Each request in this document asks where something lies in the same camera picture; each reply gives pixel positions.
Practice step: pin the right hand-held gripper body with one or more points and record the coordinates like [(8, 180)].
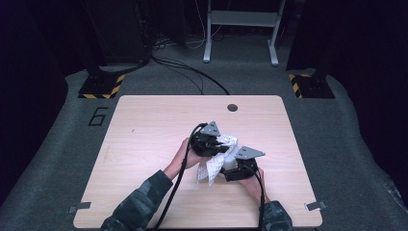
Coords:
[(245, 168)]

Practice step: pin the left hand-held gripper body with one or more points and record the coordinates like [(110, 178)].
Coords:
[(207, 142)]

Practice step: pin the white cloth towel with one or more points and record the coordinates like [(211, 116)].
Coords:
[(213, 165)]

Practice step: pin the person's right hand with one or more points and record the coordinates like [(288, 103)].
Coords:
[(253, 187)]

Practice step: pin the person's left hand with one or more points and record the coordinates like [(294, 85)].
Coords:
[(184, 159)]

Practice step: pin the round black table grommet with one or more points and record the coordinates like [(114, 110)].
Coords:
[(232, 107)]

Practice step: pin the grey tape strip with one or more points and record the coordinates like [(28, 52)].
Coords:
[(80, 207), (316, 205)]

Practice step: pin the black yellow striped stand base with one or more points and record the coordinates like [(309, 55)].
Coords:
[(312, 86), (101, 86)]

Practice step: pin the black cabinet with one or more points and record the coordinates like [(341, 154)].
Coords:
[(115, 32)]

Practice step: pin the white metal desk frame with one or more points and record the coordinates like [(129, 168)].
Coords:
[(243, 18)]

